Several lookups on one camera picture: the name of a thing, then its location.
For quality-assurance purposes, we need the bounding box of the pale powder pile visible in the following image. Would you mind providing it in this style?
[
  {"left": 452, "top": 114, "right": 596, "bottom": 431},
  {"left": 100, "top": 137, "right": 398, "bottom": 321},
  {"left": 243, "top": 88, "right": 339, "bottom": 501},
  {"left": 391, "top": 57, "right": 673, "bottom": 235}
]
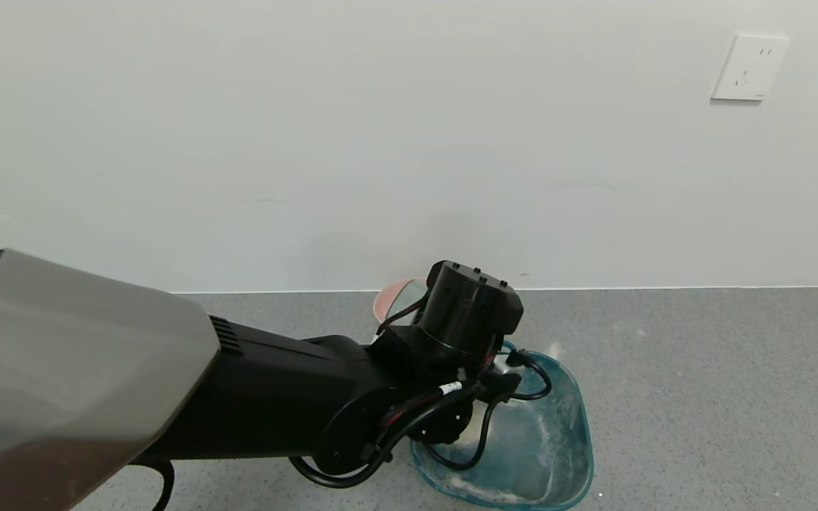
[{"left": 462, "top": 406, "right": 501, "bottom": 449}]

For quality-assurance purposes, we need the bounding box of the teal square plastic basin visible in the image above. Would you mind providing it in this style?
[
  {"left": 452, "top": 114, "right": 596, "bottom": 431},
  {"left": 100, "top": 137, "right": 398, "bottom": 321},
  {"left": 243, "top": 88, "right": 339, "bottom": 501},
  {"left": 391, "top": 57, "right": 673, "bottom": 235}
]
[{"left": 410, "top": 341, "right": 594, "bottom": 510}]

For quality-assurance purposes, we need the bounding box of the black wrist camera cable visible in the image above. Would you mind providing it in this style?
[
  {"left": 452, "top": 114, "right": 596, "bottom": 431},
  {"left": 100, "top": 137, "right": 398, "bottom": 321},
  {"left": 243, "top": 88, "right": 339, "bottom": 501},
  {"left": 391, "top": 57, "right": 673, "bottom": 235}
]
[{"left": 425, "top": 348, "right": 552, "bottom": 471}]

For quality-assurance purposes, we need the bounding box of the thick black base cable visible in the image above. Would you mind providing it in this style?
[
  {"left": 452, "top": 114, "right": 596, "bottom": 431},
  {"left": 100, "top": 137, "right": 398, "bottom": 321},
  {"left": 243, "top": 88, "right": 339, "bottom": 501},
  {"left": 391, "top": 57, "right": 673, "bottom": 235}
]
[{"left": 132, "top": 459, "right": 175, "bottom": 511}]

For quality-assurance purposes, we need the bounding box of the white wall socket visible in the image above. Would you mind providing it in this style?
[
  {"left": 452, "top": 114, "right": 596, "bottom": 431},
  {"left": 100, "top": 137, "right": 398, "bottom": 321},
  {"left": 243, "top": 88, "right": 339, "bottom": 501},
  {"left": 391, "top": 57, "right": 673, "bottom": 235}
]
[{"left": 711, "top": 35, "right": 790, "bottom": 102}]

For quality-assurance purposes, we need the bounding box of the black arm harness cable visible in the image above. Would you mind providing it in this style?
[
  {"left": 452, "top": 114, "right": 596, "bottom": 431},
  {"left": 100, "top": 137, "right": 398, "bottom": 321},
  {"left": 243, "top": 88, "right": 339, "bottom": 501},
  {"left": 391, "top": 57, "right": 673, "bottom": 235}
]
[{"left": 288, "top": 382, "right": 482, "bottom": 490}]

